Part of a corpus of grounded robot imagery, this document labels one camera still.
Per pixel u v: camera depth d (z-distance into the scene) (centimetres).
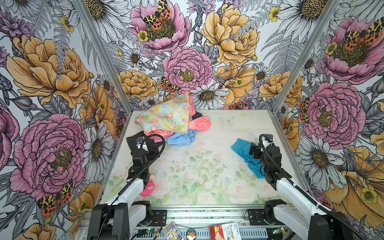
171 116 99
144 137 78
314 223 42
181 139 98
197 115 108
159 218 74
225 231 67
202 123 106
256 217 74
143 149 77
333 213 42
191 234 70
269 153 64
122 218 41
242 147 97
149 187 78
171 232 69
